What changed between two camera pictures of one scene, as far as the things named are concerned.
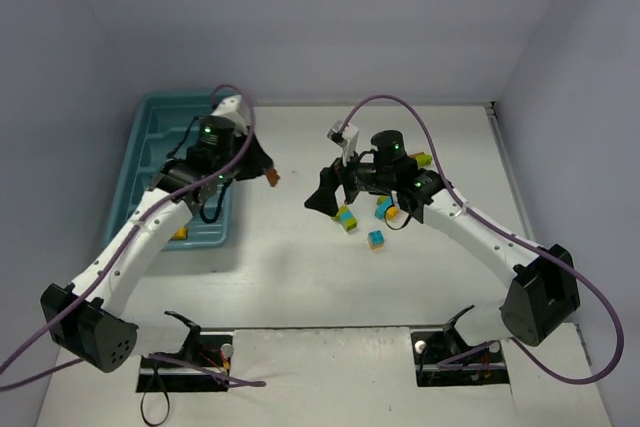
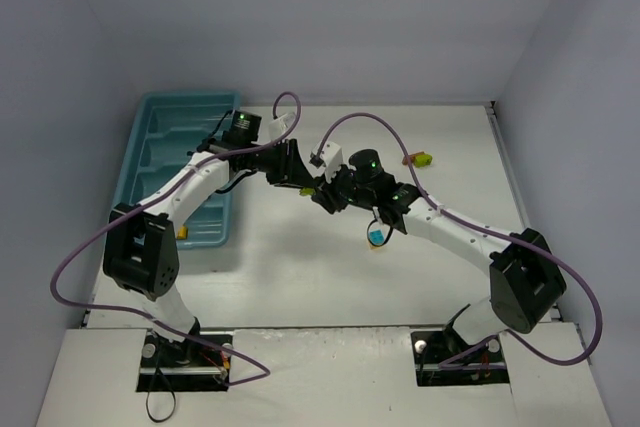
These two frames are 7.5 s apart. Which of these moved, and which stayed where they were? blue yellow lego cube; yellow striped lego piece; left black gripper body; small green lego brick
Moved: left black gripper body
Stayed: blue yellow lego cube; small green lego brick; yellow striped lego piece
